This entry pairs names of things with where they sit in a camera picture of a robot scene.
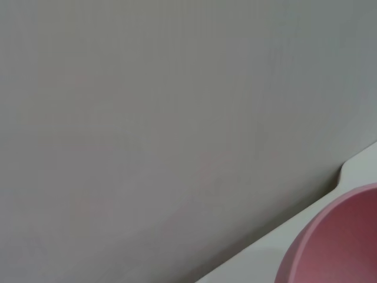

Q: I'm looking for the pink plastic bowl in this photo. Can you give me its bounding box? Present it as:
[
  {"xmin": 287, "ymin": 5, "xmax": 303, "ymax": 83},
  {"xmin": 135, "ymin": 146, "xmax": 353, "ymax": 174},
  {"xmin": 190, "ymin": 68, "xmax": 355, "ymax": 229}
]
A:
[{"xmin": 273, "ymin": 182, "xmax": 377, "ymax": 283}]

